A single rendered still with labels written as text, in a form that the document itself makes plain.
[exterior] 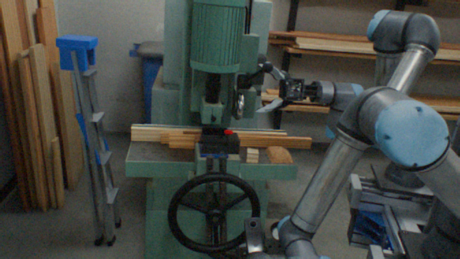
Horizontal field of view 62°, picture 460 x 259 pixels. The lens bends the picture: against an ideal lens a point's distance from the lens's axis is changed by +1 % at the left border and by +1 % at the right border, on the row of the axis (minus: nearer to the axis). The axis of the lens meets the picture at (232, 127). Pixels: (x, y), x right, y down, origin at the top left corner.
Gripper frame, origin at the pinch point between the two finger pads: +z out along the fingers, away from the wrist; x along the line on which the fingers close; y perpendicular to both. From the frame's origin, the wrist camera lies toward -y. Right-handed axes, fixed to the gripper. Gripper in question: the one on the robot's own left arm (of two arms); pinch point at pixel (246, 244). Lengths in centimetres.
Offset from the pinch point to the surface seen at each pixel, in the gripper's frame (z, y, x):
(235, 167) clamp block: 3.2, -23.5, -2.9
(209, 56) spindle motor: 3, -60, -11
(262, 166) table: 14.3, -24.0, 8.0
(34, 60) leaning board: 101, -89, -105
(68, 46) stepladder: 64, -85, -75
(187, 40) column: 25, -74, -19
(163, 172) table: 13.5, -22.6, -26.5
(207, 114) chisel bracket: 15.9, -43.2, -11.1
